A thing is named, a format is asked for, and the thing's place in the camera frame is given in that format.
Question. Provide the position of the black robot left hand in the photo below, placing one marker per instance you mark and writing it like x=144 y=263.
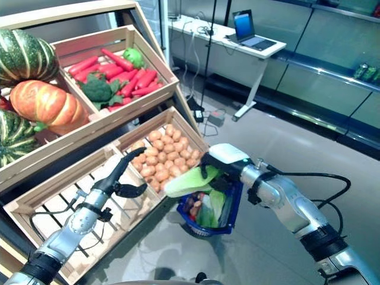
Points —
x=115 y=184

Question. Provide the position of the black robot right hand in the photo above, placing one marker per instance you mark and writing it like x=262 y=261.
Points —
x=225 y=154

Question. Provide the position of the napa cabbage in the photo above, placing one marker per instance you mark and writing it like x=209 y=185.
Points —
x=206 y=215
x=190 y=181
x=219 y=202

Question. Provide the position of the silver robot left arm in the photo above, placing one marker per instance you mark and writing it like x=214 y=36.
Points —
x=74 y=225

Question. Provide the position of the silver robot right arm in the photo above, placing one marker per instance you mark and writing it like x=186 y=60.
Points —
x=291 y=202

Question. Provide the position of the blue plastic shopping basket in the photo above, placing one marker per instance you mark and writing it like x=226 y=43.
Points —
x=234 y=207

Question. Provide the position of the grey power box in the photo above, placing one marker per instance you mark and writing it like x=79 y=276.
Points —
x=216 y=117

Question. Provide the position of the black power adapter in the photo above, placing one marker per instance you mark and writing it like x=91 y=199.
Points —
x=198 y=115

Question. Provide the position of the wooden potato crate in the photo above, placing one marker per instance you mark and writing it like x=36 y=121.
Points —
x=142 y=130

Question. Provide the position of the dark purple onion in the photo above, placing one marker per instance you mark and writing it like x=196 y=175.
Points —
x=188 y=202

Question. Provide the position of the small brown potato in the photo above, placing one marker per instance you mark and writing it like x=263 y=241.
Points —
x=196 y=207

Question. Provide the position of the wooden pumpkin crate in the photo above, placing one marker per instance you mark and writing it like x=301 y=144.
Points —
x=59 y=148

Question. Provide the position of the wooden slatted cabbage crate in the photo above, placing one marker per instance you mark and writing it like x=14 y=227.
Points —
x=44 y=191

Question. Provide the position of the red carrot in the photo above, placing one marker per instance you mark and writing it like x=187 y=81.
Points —
x=123 y=76
x=86 y=73
x=118 y=104
x=147 y=89
x=147 y=78
x=83 y=65
x=117 y=58
x=111 y=71
x=132 y=84

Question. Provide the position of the green broccoli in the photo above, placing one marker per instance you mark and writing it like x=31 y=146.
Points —
x=98 y=89

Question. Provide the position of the orange pumpkin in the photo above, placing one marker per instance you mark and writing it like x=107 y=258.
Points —
x=49 y=105

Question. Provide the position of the black stand pole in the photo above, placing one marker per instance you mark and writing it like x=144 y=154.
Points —
x=209 y=44

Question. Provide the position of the green striped pumpkin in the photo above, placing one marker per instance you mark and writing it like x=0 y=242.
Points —
x=15 y=136
x=25 y=56

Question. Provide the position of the white table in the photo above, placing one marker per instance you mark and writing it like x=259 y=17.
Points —
x=276 y=49

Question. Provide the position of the grey refrigerated display case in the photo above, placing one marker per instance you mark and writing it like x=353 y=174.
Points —
x=326 y=89

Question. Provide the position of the light green round vegetable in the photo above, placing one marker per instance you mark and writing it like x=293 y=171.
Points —
x=134 y=57

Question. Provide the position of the open grey laptop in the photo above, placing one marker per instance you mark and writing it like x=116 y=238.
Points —
x=243 y=25

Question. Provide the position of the wooden carrot crate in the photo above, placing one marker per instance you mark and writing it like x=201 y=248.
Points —
x=89 y=44

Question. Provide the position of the vegetable display rack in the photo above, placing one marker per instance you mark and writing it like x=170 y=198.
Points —
x=148 y=32

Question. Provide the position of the green packet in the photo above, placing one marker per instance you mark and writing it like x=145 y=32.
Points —
x=371 y=74
x=360 y=71

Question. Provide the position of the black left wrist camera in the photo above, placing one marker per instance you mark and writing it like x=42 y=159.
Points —
x=105 y=214

